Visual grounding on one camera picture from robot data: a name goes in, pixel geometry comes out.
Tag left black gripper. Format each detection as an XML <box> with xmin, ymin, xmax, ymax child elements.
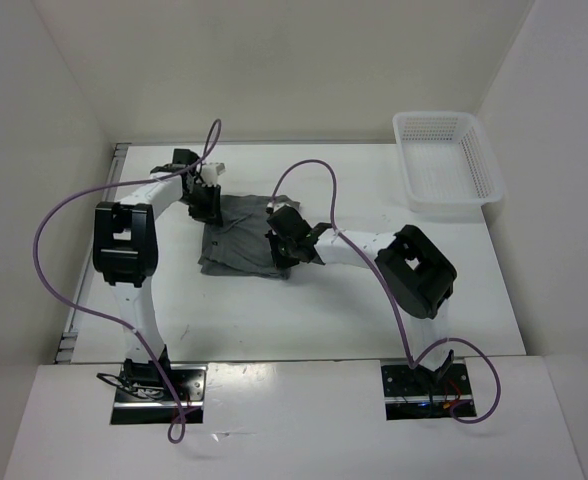
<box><xmin>180</xmin><ymin>182</ymin><xmax>222</xmax><ymax>227</ymax></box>

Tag grey shorts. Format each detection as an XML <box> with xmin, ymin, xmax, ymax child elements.
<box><xmin>198</xmin><ymin>195</ymin><xmax>290</xmax><ymax>280</ymax></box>

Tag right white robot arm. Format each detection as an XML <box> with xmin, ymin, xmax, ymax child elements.
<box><xmin>266</xmin><ymin>203</ymin><xmax>457</xmax><ymax>393</ymax></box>

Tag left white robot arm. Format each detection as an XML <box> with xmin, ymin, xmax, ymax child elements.
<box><xmin>92</xmin><ymin>149</ymin><xmax>225</xmax><ymax>400</ymax></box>

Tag white plastic basket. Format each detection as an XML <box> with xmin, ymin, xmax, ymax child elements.
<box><xmin>392</xmin><ymin>111</ymin><xmax>505</xmax><ymax>214</ymax></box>

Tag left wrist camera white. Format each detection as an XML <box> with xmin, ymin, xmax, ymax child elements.
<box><xmin>199</xmin><ymin>162</ymin><xmax>226</xmax><ymax>187</ymax></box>

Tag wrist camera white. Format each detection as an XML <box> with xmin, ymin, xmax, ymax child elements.
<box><xmin>266</xmin><ymin>202</ymin><xmax>282</xmax><ymax>214</ymax></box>
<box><xmin>199</xmin><ymin>162</ymin><xmax>226</xmax><ymax>187</ymax></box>

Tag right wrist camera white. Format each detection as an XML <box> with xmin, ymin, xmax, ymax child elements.
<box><xmin>266</xmin><ymin>202</ymin><xmax>282</xmax><ymax>214</ymax></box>

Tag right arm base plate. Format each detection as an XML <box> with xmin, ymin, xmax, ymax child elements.
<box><xmin>381</xmin><ymin>362</ymin><xmax>477</xmax><ymax>421</ymax></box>

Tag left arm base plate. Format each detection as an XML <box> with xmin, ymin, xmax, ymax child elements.
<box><xmin>103</xmin><ymin>364</ymin><xmax>207</xmax><ymax>425</ymax></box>

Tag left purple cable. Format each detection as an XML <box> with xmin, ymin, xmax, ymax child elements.
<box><xmin>33</xmin><ymin>118</ymin><xmax>224</xmax><ymax>444</ymax></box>

